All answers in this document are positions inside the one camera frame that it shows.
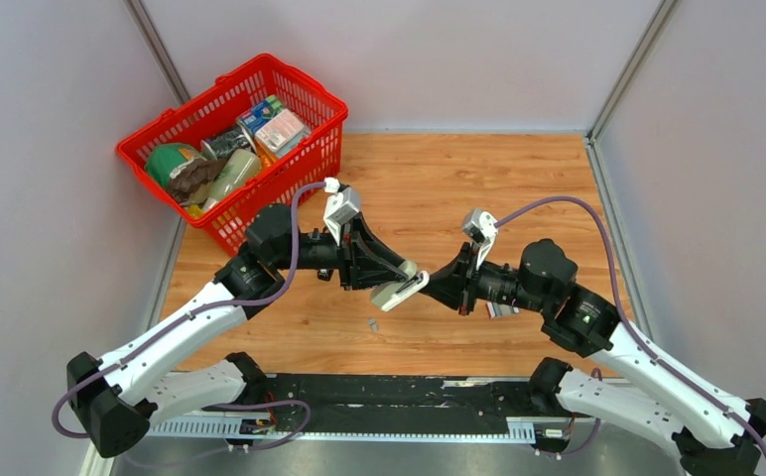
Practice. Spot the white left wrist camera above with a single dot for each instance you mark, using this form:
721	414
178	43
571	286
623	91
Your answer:
343	204

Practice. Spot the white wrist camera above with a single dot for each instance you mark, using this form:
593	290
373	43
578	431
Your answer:
480	227
343	204

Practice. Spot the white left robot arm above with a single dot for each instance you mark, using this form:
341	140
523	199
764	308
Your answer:
120	396

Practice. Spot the brown crumpled bag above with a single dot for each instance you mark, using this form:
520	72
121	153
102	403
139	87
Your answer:
187	180

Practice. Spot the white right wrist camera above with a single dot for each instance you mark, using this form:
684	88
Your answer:
480	227

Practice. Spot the dark patterned can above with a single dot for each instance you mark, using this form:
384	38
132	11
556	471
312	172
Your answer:
223	145

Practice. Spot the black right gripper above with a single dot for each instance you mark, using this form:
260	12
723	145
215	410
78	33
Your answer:
455	284

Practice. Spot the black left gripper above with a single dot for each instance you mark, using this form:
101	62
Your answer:
365	262

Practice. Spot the green round package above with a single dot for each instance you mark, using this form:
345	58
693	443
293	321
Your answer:
167	161

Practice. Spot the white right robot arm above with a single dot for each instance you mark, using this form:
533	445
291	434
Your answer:
711	431

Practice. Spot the black stapler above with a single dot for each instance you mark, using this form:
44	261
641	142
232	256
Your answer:
325	274

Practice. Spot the pale green bottle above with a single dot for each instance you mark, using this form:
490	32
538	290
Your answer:
242	166

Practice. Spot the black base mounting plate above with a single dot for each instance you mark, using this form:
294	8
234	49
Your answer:
404	404

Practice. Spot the blue green box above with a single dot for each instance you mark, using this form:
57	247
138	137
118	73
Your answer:
260	114

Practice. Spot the pink white carton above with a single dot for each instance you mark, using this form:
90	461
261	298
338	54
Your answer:
282	134

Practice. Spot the grey staple strip box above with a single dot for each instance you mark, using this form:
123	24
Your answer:
498	310

